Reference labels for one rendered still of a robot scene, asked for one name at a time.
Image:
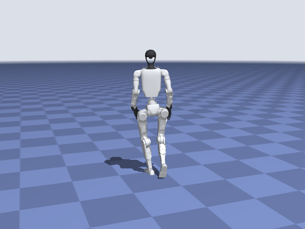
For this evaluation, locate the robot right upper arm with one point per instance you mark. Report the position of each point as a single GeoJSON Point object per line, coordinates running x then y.
{"type": "Point", "coordinates": [167, 81]}

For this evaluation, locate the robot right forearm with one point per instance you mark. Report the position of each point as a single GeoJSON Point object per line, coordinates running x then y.
{"type": "Point", "coordinates": [169, 100]}

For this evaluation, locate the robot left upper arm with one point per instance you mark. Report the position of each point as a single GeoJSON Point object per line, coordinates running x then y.
{"type": "Point", "coordinates": [136, 80]}

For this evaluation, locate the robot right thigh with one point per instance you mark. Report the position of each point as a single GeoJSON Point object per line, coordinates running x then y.
{"type": "Point", "coordinates": [162, 120]}

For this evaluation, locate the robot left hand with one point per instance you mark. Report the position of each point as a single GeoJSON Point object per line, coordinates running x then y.
{"type": "Point", "coordinates": [135, 111]}

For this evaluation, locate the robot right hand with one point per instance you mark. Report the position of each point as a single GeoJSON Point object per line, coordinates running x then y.
{"type": "Point", "coordinates": [169, 110]}

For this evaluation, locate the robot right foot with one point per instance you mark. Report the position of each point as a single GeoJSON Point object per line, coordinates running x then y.
{"type": "Point", "coordinates": [163, 170]}

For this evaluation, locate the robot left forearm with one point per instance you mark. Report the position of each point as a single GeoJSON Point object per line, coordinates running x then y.
{"type": "Point", "coordinates": [134, 100]}

